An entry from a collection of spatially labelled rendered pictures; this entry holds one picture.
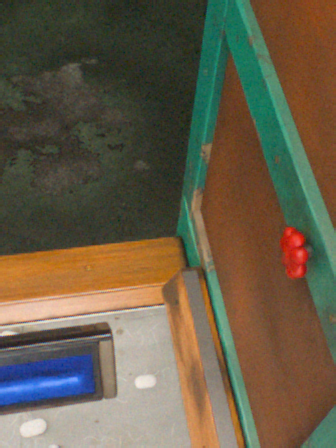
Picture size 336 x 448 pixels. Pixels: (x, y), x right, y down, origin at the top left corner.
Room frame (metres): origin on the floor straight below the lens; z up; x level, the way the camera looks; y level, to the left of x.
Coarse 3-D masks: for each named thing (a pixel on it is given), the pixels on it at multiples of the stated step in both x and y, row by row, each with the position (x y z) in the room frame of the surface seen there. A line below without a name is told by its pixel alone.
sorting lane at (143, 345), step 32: (64, 320) 0.45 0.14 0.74; (96, 320) 0.46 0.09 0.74; (128, 320) 0.46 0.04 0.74; (160, 320) 0.47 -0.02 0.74; (128, 352) 0.41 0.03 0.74; (160, 352) 0.42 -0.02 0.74; (128, 384) 0.36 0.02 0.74; (160, 384) 0.36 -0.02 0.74; (0, 416) 0.30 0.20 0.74; (32, 416) 0.30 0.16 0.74; (64, 416) 0.30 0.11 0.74; (96, 416) 0.31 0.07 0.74; (128, 416) 0.31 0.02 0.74; (160, 416) 0.32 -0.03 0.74
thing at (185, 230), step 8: (184, 200) 0.64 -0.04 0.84; (184, 208) 0.64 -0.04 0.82; (184, 216) 0.63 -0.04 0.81; (184, 224) 0.63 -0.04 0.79; (184, 232) 0.62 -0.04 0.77; (192, 232) 0.58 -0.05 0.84; (184, 240) 0.61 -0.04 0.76; (192, 240) 0.57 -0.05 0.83; (192, 248) 0.57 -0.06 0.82; (192, 256) 0.56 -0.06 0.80; (192, 264) 0.56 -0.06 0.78; (200, 264) 0.52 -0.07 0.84
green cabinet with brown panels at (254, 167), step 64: (256, 0) 0.55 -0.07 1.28; (320, 0) 0.43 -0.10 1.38; (256, 64) 0.49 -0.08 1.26; (320, 64) 0.40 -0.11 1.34; (192, 128) 0.65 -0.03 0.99; (256, 128) 0.45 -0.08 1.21; (320, 128) 0.37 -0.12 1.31; (192, 192) 0.61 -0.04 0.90; (256, 192) 0.44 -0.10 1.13; (320, 192) 0.34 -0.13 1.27; (256, 256) 0.40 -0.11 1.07; (320, 256) 0.28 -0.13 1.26; (256, 320) 0.35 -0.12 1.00; (320, 320) 0.25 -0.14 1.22; (256, 384) 0.30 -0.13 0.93; (320, 384) 0.23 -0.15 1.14
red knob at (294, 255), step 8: (288, 232) 0.31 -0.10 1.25; (296, 232) 0.30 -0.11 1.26; (280, 240) 0.31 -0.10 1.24; (288, 240) 0.30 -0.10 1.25; (296, 240) 0.29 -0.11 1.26; (304, 240) 0.30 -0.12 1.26; (288, 248) 0.29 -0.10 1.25; (296, 248) 0.29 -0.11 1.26; (304, 248) 0.29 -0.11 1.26; (288, 256) 0.29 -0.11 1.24; (296, 256) 0.28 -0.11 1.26; (304, 256) 0.28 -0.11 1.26; (288, 264) 0.28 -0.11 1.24; (296, 264) 0.28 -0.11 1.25; (304, 264) 0.28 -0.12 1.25; (288, 272) 0.28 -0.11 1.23; (296, 272) 0.27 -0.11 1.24; (304, 272) 0.27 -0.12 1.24
